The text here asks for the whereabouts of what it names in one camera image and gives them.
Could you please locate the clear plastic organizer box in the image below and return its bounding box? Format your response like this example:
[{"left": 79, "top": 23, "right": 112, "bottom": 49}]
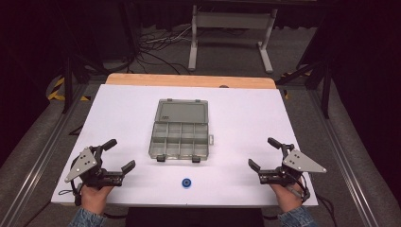
[{"left": 148, "top": 97, "right": 216, "bottom": 164}]

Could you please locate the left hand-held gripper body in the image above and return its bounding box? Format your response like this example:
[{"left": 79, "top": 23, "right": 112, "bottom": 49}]
[{"left": 64, "top": 145, "right": 124, "bottom": 190}]

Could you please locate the grey metal stand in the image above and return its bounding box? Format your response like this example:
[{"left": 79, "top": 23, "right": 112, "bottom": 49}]
[{"left": 187, "top": 4, "right": 279, "bottom": 75}]

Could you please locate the bundle of floor cables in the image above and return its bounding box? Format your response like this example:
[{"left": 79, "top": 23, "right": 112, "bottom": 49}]
[{"left": 137, "top": 24, "right": 194, "bottom": 76}]

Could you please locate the person's left hand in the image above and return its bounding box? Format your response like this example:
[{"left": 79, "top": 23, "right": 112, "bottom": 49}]
[{"left": 79, "top": 184, "right": 114, "bottom": 217}]

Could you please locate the person's right hand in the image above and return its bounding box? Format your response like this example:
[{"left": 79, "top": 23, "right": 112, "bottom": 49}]
[{"left": 270, "top": 183, "right": 305, "bottom": 214}]

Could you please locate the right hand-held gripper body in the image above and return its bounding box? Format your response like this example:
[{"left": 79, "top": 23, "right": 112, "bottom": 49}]
[{"left": 258, "top": 143, "right": 328, "bottom": 188}]

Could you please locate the aluminium floor rail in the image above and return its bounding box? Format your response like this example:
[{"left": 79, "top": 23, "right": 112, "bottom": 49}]
[
  {"left": 0, "top": 83, "right": 91, "bottom": 227},
  {"left": 306, "top": 89, "right": 379, "bottom": 227}
]

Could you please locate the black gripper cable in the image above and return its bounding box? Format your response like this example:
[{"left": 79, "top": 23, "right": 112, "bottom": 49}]
[
  {"left": 58, "top": 179, "right": 83, "bottom": 207},
  {"left": 294, "top": 174, "right": 336, "bottom": 225}
]

